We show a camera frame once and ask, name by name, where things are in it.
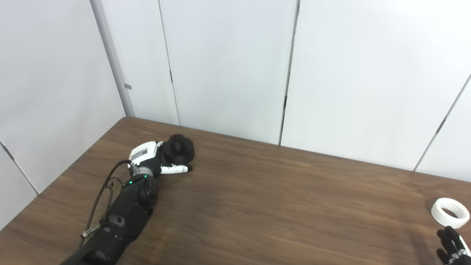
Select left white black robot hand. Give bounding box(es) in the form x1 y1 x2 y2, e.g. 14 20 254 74
128 141 192 176

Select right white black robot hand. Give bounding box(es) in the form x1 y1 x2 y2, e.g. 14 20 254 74
436 226 471 265

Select round black plastic part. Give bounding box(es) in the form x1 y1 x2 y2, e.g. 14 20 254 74
162 134 195 165

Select white toothed plastic ring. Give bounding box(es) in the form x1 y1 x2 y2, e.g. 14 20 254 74
431 198 471 227

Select thin wire with yellow connector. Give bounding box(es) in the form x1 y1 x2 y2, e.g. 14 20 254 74
104 177 124 214

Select thick black wrist cable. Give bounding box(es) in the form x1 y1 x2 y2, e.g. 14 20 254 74
78 160 137 251

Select grey partition post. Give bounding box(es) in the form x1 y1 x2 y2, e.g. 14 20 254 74
90 0 136 117

